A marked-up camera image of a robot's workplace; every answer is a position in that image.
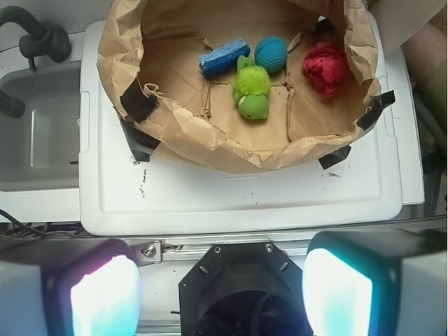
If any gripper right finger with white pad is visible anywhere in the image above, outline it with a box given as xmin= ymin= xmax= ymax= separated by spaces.
xmin=302 ymin=229 xmax=447 ymax=335

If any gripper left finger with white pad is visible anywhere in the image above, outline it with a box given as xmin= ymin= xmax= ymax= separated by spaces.
xmin=1 ymin=238 xmax=142 ymax=335

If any green plush animal toy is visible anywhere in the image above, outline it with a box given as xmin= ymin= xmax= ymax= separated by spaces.
xmin=233 ymin=55 xmax=272 ymax=120

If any black tape lower right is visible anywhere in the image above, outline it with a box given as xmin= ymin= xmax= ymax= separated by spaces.
xmin=318 ymin=145 xmax=351 ymax=170

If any black tape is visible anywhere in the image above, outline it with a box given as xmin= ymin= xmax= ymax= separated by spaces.
xmin=318 ymin=145 xmax=351 ymax=170
xmin=120 ymin=120 xmax=160 ymax=162

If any grey plastic sink basin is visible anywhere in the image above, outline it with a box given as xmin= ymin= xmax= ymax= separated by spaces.
xmin=1 ymin=61 xmax=81 ymax=192

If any black tape lower left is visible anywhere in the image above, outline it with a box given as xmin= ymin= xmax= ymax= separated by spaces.
xmin=120 ymin=120 xmax=160 ymax=162

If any black tape strip right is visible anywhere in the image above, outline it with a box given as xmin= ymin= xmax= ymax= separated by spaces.
xmin=356 ymin=90 xmax=396 ymax=131

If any black tape strip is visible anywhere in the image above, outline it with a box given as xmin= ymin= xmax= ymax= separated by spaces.
xmin=356 ymin=90 xmax=396 ymax=131
xmin=120 ymin=78 xmax=159 ymax=123

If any black tape strip left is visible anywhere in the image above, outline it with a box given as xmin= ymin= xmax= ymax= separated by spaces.
xmin=120 ymin=78 xmax=159 ymax=123

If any red crumpled cloth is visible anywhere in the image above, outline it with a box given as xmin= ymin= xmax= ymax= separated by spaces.
xmin=302 ymin=41 xmax=351 ymax=97

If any brown paper bag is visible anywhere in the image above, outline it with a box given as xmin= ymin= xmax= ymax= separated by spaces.
xmin=97 ymin=1 xmax=381 ymax=174

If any black toy faucet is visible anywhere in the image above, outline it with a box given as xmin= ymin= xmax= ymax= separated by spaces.
xmin=1 ymin=6 xmax=71 ymax=71

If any teal rubber ball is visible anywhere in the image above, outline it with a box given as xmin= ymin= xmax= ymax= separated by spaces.
xmin=254 ymin=36 xmax=288 ymax=74

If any blue sponge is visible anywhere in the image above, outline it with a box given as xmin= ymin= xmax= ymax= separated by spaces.
xmin=198 ymin=38 xmax=251 ymax=78

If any aluminium frame rail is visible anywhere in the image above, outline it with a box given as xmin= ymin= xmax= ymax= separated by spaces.
xmin=125 ymin=231 xmax=314 ymax=265

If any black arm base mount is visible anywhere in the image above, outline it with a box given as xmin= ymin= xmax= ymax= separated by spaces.
xmin=178 ymin=243 xmax=314 ymax=335

